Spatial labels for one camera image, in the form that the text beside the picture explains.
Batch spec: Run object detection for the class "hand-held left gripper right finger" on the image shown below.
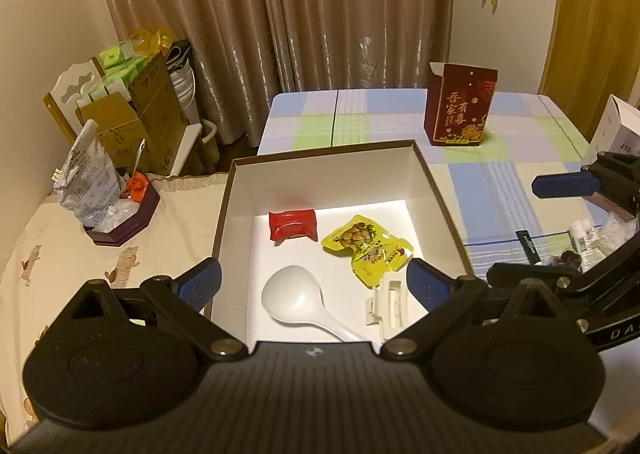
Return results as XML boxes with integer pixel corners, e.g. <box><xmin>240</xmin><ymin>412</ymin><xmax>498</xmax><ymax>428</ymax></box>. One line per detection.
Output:
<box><xmin>379</xmin><ymin>257</ymin><xmax>573</xmax><ymax>361</ymax></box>

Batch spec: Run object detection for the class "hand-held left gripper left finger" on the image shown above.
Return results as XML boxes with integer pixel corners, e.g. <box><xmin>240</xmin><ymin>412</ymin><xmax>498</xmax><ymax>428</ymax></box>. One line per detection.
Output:
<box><xmin>64</xmin><ymin>256</ymin><xmax>249</xmax><ymax>362</ymax></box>

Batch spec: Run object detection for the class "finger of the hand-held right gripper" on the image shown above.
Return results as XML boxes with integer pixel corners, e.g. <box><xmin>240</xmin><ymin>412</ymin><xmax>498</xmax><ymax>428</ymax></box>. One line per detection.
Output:
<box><xmin>487</xmin><ymin>233</ymin><xmax>640</xmax><ymax>320</ymax></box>
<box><xmin>531</xmin><ymin>152</ymin><xmax>640</xmax><ymax>220</ymax></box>

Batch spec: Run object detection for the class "dark green lip gel tube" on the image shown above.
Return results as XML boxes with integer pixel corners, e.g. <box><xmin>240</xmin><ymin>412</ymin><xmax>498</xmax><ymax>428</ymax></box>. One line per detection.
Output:
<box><xmin>515</xmin><ymin>229</ymin><xmax>543</xmax><ymax>266</ymax></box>

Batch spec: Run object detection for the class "clear packet of dark sweets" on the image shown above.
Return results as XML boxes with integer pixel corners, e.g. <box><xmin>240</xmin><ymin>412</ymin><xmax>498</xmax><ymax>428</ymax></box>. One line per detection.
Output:
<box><xmin>542</xmin><ymin>249</ymin><xmax>583</xmax><ymax>269</ymax></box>

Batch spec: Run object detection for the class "white tube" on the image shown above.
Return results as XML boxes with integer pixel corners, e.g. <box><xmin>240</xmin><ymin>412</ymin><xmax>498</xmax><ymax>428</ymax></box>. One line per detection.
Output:
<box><xmin>570</xmin><ymin>219</ymin><xmax>593</xmax><ymax>266</ymax></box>

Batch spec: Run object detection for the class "yellow snack packet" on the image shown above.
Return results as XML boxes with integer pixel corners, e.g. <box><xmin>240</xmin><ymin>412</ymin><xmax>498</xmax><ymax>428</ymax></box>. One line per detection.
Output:
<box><xmin>350</xmin><ymin>241</ymin><xmax>415</xmax><ymax>287</ymax></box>
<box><xmin>320</xmin><ymin>215</ymin><xmax>383</xmax><ymax>255</ymax></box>

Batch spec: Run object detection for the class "white plastic clip frame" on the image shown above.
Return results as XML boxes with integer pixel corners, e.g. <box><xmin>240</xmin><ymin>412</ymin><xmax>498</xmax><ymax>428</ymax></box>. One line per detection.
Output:
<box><xmin>364</xmin><ymin>279</ymin><xmax>431</xmax><ymax>342</ymax></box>

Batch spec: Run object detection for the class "small white bottle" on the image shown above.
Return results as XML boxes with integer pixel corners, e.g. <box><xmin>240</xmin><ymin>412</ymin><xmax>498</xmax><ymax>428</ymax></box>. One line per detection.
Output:
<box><xmin>589</xmin><ymin>226</ymin><xmax>608</xmax><ymax>260</ymax></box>

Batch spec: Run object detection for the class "clear plastic packet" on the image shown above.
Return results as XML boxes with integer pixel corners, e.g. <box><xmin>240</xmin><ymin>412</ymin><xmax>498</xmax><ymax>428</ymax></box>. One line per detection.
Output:
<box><xmin>600</xmin><ymin>211</ymin><xmax>640</xmax><ymax>255</ymax></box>

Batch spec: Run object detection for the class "white rice spoon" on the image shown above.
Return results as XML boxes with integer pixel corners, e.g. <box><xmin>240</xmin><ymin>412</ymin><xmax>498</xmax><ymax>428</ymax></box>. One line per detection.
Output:
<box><xmin>261</xmin><ymin>265</ymin><xmax>373</xmax><ymax>342</ymax></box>

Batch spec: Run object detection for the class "red snack packet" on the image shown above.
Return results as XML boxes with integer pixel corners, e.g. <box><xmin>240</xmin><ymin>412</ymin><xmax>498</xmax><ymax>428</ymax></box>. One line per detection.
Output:
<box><xmin>268</xmin><ymin>208</ymin><xmax>319</xmax><ymax>243</ymax></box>

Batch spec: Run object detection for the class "large white box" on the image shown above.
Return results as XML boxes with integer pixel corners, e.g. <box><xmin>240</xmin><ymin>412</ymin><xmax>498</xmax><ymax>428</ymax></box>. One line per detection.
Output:
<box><xmin>209</xmin><ymin>140</ymin><xmax>476</xmax><ymax>346</ymax></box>

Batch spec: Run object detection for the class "plaid tablecloth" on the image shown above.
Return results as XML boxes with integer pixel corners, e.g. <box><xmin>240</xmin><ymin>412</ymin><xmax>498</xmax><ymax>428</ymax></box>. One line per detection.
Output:
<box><xmin>256</xmin><ymin>88</ymin><xmax>640</xmax><ymax>285</ymax></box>

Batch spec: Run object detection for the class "white humidifier box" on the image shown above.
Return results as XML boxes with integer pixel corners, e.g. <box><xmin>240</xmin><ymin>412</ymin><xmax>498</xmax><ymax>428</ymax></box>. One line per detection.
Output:
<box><xmin>582</xmin><ymin>94</ymin><xmax>640</xmax><ymax>215</ymax></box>

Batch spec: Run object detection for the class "dark red hexagonal tray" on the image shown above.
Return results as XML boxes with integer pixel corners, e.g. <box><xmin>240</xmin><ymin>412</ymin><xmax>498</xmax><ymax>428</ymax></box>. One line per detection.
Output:
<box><xmin>82</xmin><ymin>179</ymin><xmax>161</xmax><ymax>248</ymax></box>

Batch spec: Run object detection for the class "clear plastic bag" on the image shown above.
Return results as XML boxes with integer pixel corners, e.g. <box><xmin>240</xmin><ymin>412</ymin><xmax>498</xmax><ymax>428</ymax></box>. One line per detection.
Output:
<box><xmin>95</xmin><ymin>199</ymin><xmax>138</xmax><ymax>230</ymax></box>

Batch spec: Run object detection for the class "small orange packet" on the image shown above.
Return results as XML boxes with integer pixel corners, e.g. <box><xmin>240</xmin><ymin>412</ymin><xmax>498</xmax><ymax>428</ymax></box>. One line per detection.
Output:
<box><xmin>125</xmin><ymin>173</ymin><xmax>151</xmax><ymax>200</ymax></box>

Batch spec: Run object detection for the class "cream printed bedsheet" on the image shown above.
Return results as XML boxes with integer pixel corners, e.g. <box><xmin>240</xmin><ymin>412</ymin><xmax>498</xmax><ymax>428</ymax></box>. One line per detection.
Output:
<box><xmin>0</xmin><ymin>171</ymin><xmax>231</xmax><ymax>435</ymax></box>

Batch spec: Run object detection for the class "dark red gift box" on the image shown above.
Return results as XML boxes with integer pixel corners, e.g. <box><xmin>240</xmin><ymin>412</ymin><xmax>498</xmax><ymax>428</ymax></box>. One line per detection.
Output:
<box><xmin>423</xmin><ymin>61</ymin><xmax>499</xmax><ymax>147</ymax></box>

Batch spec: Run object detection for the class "silver printed bag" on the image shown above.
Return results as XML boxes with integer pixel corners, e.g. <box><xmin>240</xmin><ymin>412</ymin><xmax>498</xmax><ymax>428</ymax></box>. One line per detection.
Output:
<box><xmin>52</xmin><ymin>119</ymin><xmax>123</xmax><ymax>225</ymax></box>

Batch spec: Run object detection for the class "wooden door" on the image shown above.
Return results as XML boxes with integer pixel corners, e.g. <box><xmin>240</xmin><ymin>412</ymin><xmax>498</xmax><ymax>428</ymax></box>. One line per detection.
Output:
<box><xmin>542</xmin><ymin>0</ymin><xmax>640</xmax><ymax>135</ymax></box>

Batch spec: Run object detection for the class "small cardboard box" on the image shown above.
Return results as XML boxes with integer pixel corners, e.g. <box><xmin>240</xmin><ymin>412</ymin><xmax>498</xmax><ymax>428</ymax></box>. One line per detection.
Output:
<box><xmin>75</xmin><ymin>91</ymin><xmax>146</xmax><ymax>170</ymax></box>

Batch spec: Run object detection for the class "large cardboard box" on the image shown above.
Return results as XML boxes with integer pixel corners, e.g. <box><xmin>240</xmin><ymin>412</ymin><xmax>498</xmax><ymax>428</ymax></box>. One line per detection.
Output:
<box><xmin>127</xmin><ymin>54</ymin><xmax>188</xmax><ymax>175</ymax></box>

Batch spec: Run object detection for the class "stack of white plates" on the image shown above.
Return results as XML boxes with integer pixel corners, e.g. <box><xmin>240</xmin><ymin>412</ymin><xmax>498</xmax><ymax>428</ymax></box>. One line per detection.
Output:
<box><xmin>165</xmin><ymin>41</ymin><xmax>198</xmax><ymax>127</ymax></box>

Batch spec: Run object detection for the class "cardboard boxes pile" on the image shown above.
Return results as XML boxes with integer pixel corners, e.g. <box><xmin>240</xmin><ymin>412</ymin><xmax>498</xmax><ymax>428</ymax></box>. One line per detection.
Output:
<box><xmin>44</xmin><ymin>59</ymin><xmax>218</xmax><ymax>175</ymax></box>

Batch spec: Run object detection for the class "yellow ribbon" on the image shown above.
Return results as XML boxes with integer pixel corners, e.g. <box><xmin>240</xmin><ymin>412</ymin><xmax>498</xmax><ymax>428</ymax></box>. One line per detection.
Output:
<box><xmin>127</xmin><ymin>26</ymin><xmax>173</xmax><ymax>55</ymax></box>

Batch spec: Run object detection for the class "beige curtain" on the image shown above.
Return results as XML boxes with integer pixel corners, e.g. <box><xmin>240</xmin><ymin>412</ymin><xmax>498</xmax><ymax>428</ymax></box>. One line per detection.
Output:
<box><xmin>90</xmin><ymin>0</ymin><xmax>453</xmax><ymax>147</ymax></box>

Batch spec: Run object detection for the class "white wardrobe with wooden handles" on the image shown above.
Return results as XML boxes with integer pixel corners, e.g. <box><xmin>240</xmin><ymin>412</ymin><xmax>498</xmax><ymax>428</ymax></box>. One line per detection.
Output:
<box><xmin>452</xmin><ymin>0</ymin><xmax>561</xmax><ymax>96</ymax></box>

